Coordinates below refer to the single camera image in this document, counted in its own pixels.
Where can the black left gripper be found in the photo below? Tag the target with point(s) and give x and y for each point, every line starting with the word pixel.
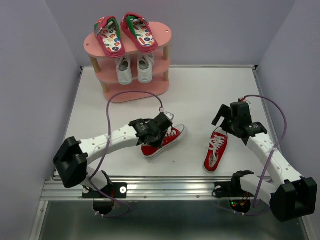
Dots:
pixel 157 143

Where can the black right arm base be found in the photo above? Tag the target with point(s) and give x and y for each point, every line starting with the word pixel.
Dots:
pixel 239 200

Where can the pink three-tier shoe shelf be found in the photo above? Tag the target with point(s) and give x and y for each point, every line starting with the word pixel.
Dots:
pixel 105 68

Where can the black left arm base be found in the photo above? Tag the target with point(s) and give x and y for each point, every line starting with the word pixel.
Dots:
pixel 108 202

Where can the aluminium front mounting rail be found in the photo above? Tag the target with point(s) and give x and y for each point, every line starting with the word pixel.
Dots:
pixel 143 189

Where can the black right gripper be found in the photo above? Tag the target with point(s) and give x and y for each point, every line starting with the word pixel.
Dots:
pixel 224 111

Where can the white sneaker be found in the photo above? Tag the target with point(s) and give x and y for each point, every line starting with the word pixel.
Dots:
pixel 123 69
pixel 145 64

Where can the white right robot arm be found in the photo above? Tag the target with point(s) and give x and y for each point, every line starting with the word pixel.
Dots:
pixel 290 195

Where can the pink patterned sandal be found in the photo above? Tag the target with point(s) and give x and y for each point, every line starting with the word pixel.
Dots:
pixel 108 35
pixel 139 32

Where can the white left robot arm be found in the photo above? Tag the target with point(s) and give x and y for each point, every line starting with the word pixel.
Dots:
pixel 73 159

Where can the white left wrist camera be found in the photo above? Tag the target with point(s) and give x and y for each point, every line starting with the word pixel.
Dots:
pixel 169 115

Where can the red sneaker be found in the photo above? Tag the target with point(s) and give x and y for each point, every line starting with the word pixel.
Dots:
pixel 172 136
pixel 216 149

